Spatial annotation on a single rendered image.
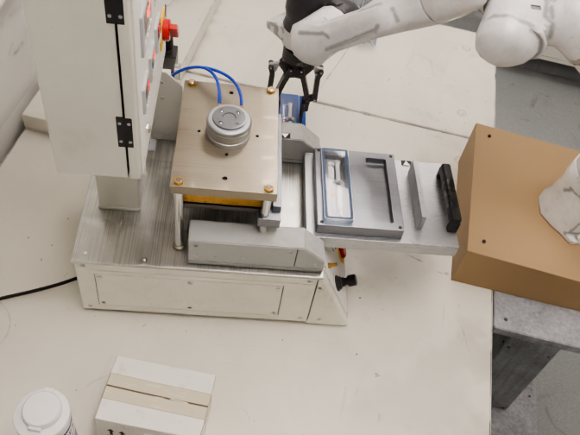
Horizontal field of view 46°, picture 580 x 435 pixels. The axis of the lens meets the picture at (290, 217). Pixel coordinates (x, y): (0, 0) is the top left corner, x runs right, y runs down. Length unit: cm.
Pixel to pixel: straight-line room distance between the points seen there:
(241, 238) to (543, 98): 244
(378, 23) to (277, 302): 57
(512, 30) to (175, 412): 87
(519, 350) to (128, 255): 117
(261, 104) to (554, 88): 242
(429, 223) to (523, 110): 204
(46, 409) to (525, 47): 99
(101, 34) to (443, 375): 93
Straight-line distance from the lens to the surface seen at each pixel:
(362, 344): 142
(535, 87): 350
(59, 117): 102
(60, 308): 144
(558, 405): 244
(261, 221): 119
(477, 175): 162
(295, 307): 136
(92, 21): 90
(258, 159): 119
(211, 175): 115
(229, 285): 130
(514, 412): 234
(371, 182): 137
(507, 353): 203
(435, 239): 133
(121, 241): 129
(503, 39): 125
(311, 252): 122
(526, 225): 158
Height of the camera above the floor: 196
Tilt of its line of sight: 50 degrees down
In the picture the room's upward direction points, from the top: 11 degrees clockwise
